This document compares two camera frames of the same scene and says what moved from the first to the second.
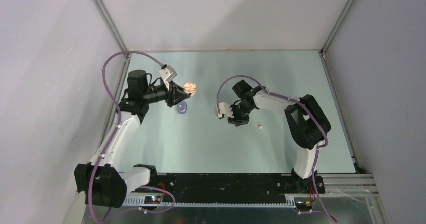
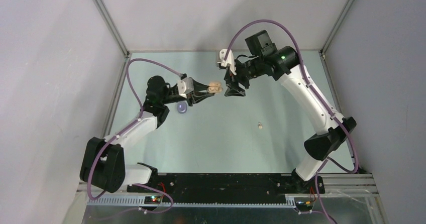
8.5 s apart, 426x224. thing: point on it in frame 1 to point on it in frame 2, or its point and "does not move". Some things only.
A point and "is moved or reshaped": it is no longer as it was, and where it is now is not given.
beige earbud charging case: (190, 88) is moved or reshaped
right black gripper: (236, 120) to (231, 80)
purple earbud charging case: (182, 107) does not move
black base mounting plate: (229, 185) does not move
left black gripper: (173, 97) to (192, 98)
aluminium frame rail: (358, 185) does not move
